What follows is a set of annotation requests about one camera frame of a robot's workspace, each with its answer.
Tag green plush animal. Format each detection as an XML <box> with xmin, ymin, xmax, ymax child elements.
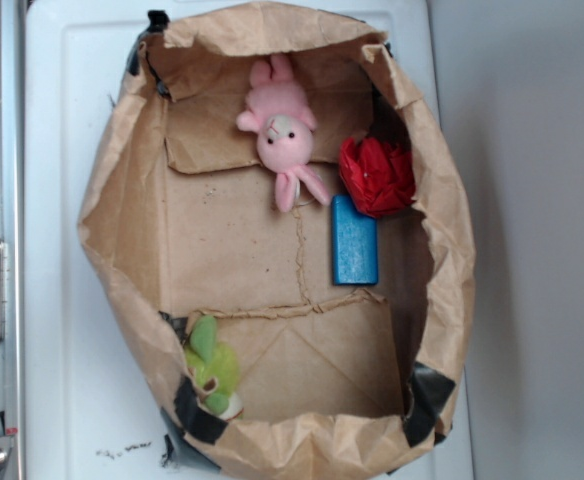
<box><xmin>184</xmin><ymin>315</ymin><xmax>244</xmax><ymax>421</ymax></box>

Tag blue wooden block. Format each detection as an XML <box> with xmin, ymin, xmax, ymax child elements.
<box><xmin>331</xmin><ymin>195</ymin><xmax>379</xmax><ymax>285</ymax></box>

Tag red tissue paper flower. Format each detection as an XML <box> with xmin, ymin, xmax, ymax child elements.
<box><xmin>339</xmin><ymin>137</ymin><xmax>416</xmax><ymax>218</ymax></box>

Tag brown paper bag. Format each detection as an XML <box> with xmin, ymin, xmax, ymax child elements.
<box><xmin>78</xmin><ymin>2</ymin><xmax>475</xmax><ymax>479</ymax></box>

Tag pink plush bunny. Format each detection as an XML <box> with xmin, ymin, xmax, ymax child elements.
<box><xmin>236</xmin><ymin>53</ymin><xmax>331</xmax><ymax>212</ymax></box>

